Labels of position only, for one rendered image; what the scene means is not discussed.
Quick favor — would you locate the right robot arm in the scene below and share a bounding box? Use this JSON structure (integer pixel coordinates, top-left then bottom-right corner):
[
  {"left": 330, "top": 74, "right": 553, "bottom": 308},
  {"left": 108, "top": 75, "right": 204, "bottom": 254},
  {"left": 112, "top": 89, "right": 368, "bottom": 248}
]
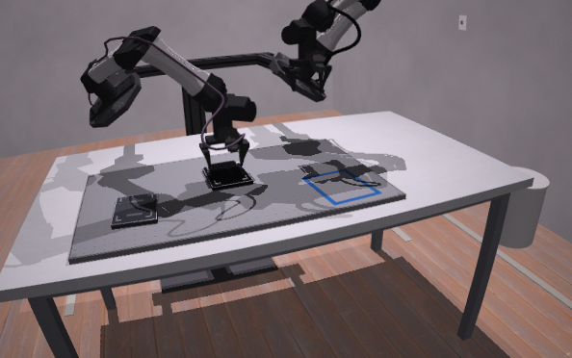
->
[{"left": 80, "top": 26, "right": 257, "bottom": 123}]

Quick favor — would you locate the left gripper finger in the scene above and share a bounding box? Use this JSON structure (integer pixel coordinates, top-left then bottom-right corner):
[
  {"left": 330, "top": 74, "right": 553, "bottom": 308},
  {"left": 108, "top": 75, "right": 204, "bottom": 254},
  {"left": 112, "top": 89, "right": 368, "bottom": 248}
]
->
[
  {"left": 283, "top": 67, "right": 297, "bottom": 91},
  {"left": 319, "top": 67, "right": 332, "bottom": 90}
]

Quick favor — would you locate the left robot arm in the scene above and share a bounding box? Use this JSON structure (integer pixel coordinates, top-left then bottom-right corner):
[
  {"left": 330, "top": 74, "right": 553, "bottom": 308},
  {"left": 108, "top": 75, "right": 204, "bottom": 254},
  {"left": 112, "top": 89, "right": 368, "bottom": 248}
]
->
[{"left": 281, "top": 0, "right": 381, "bottom": 93}]

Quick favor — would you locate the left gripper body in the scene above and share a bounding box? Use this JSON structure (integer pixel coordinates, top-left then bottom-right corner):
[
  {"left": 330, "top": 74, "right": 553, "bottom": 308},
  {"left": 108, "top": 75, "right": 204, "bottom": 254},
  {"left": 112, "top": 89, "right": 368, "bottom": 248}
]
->
[{"left": 283, "top": 42, "right": 325, "bottom": 69}]

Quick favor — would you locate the blue tape outline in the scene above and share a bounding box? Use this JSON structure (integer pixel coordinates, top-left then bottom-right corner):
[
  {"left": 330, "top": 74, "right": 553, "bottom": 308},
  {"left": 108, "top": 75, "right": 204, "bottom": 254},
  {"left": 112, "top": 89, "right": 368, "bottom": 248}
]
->
[{"left": 301, "top": 169, "right": 382, "bottom": 205}]

